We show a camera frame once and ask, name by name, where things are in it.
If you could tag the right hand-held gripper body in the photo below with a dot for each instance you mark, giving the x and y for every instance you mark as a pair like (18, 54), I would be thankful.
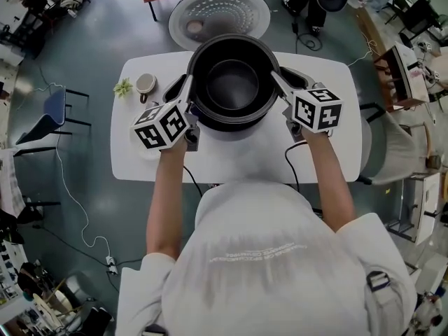
(315, 110)

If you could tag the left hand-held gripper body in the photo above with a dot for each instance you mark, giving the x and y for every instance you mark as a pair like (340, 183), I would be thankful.
(157, 128)

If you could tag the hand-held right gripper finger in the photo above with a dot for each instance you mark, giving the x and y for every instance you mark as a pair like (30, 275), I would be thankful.
(284, 91)
(301, 80)

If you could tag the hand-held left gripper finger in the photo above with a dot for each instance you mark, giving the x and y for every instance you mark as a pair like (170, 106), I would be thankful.
(169, 94)
(189, 93)

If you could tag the white steamer tray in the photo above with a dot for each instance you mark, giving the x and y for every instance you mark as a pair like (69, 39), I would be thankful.
(148, 155)

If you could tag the black pot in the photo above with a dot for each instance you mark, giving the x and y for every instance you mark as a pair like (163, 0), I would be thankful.
(232, 82)

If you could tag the person's left forearm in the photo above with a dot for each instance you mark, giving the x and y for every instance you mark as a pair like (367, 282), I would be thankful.
(164, 201)

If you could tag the person's right forearm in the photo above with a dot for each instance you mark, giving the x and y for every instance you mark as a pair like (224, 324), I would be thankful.
(332, 187)

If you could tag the beige mug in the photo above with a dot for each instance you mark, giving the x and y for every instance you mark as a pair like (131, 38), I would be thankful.
(146, 82)

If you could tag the small potted plant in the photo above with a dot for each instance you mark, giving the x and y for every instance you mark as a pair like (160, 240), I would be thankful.
(123, 87)

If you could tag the beige chair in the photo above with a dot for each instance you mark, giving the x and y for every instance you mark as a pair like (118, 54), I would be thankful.
(395, 145)

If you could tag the dark blue rice cooker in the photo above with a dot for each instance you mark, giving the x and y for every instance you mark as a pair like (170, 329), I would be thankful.
(224, 12)

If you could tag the wooden side table white top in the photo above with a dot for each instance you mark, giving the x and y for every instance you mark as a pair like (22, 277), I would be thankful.
(407, 68)

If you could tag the blue chair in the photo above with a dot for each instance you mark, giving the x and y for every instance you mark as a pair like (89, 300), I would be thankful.
(49, 114)

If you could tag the black chair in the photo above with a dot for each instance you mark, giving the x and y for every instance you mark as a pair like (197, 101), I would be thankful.
(420, 16)

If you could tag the white power strip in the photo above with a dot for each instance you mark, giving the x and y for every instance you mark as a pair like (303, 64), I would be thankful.
(111, 262)

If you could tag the small white table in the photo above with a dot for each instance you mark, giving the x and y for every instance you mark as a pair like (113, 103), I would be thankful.
(428, 205)

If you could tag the white cloth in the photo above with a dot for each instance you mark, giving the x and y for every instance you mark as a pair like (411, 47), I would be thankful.
(10, 184)

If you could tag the person's white t-shirt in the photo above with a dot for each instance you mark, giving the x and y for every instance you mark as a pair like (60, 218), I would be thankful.
(266, 275)

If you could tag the wooden stool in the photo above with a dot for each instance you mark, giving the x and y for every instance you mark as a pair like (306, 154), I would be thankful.
(52, 303)

